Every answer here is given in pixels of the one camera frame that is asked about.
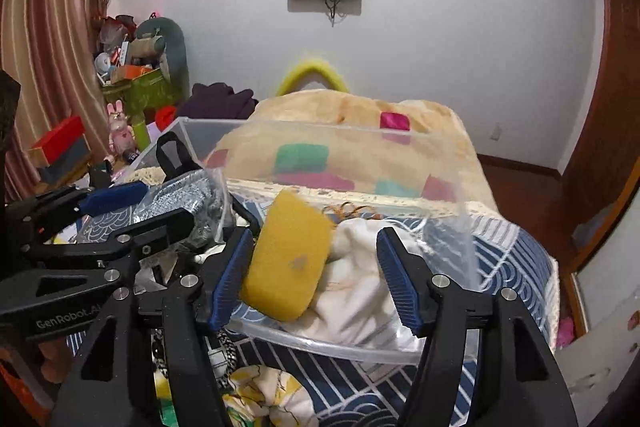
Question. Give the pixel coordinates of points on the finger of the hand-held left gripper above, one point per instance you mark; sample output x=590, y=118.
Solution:
x=114, y=199
x=150, y=234

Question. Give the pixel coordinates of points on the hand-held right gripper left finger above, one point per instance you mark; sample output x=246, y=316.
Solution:
x=231, y=279

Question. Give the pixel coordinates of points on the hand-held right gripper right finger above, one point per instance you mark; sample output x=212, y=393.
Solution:
x=397, y=282

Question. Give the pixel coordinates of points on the silver glitter pouch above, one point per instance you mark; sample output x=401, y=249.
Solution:
x=182, y=194

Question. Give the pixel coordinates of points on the yellow sponge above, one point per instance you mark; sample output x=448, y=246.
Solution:
x=287, y=257

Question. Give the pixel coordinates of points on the clear plastic storage bin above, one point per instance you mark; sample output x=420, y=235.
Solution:
x=345, y=157

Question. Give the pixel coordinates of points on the white towel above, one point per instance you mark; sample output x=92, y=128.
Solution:
x=357, y=287

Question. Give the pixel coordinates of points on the pink rabbit toy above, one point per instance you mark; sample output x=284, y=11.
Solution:
x=119, y=127

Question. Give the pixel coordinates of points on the red box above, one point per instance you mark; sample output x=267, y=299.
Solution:
x=57, y=139

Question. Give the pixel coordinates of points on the red cloth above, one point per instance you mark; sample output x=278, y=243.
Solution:
x=165, y=117

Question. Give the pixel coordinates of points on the green box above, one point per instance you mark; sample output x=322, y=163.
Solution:
x=147, y=89

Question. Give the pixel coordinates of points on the blue wave pattern bedsheet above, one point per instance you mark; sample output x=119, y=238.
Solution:
x=510, y=257

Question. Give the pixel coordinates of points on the yellow printed cloth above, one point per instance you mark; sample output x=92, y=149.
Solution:
x=260, y=394

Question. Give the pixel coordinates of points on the purple cloth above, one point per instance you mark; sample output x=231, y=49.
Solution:
x=215, y=102

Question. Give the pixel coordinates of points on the pile of small clutter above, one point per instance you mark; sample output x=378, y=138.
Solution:
x=117, y=49

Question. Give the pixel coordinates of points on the grey plush toy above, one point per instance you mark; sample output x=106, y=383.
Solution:
x=172, y=42

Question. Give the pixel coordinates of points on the cream blanket with coloured squares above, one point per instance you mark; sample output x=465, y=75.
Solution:
x=320, y=112

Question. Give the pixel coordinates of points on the striped curtain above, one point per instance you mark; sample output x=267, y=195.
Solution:
x=55, y=7

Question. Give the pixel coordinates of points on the yellow plush arch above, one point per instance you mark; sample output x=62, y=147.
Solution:
x=312, y=68

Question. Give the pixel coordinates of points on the white wall outlet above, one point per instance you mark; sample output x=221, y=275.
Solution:
x=495, y=132

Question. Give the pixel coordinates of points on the wooden door frame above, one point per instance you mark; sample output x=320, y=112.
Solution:
x=620, y=82

